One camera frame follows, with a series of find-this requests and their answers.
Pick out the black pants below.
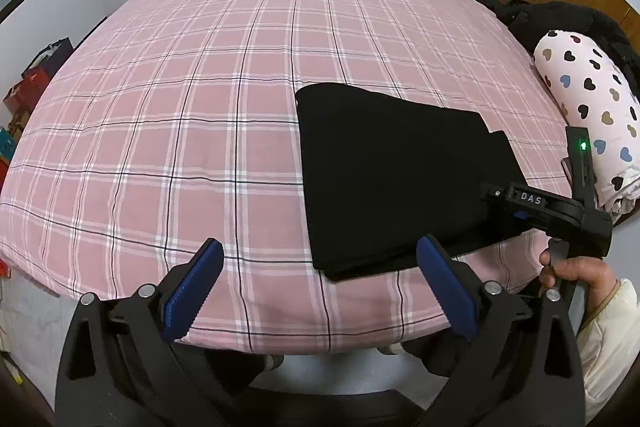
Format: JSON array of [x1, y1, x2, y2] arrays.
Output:
[[295, 83, 529, 282]]

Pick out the right hand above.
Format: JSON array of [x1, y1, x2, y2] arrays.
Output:
[[539, 249, 617, 319]]

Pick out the white jacket sleeve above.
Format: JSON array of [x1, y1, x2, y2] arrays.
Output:
[[577, 279, 639, 423]]

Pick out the heart print white pillow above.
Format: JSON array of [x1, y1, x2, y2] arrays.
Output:
[[534, 30, 640, 220]]

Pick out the pink plaid bed sheet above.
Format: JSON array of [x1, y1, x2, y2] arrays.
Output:
[[1, 0, 570, 355]]

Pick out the black jacket on bed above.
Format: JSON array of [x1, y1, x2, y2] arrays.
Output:
[[474, 0, 639, 98]]

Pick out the red gift bag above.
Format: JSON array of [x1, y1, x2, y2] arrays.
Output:
[[3, 66, 51, 115]]

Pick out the navy paper bag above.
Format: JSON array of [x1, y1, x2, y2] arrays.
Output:
[[22, 37, 74, 78]]

